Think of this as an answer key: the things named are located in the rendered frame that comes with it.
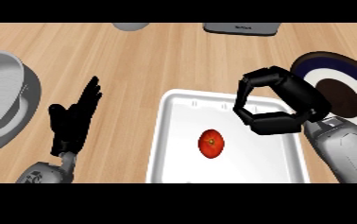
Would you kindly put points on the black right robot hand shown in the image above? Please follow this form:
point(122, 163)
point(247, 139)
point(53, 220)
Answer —
point(290, 89)

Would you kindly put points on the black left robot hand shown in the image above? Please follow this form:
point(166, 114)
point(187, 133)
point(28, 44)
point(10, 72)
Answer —
point(73, 120)

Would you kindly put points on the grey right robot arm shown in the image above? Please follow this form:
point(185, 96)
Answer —
point(334, 146)

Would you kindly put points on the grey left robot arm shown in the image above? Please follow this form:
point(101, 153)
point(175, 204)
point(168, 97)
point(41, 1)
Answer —
point(48, 171)

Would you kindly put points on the blue white brown plate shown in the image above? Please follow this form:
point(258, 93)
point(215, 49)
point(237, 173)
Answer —
point(336, 79)

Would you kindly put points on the red tomato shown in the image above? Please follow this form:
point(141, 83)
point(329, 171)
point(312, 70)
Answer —
point(211, 143)

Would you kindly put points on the white rectangular tray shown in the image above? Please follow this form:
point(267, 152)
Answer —
point(222, 152)

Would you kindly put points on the grey round appliance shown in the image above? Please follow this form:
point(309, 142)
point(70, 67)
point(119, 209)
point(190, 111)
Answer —
point(13, 95)

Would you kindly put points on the grey flat rectangular appliance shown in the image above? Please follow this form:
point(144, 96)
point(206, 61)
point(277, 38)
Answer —
point(242, 29)

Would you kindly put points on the grey rounded object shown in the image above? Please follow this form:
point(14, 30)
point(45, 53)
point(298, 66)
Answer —
point(131, 26)

